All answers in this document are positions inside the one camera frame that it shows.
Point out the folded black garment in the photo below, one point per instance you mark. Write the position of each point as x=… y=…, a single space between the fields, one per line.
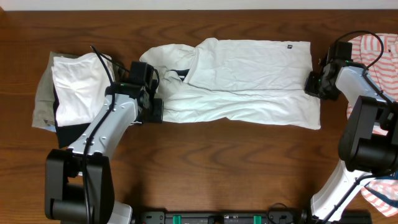
x=66 y=134

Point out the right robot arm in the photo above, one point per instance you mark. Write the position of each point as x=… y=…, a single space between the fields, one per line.
x=368 y=146

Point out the light blue folded garment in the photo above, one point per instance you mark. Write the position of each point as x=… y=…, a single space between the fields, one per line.
x=50 y=128

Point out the folded olive garment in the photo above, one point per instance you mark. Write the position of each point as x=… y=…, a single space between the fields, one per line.
x=44 y=97

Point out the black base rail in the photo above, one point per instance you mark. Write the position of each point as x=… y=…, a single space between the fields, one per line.
x=277 y=214

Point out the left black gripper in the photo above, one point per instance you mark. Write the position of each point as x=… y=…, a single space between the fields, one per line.
x=158 y=112

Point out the white t-shirt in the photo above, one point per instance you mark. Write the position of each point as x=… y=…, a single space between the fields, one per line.
x=256 y=81

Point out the folded white shirt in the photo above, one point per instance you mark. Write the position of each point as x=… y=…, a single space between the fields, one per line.
x=80 y=84

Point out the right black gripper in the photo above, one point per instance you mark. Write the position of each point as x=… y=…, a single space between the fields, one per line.
x=309 y=87

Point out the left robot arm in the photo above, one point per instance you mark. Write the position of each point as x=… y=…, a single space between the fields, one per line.
x=78 y=180

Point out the red white striped shirt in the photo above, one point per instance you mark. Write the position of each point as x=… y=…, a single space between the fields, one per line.
x=382 y=191

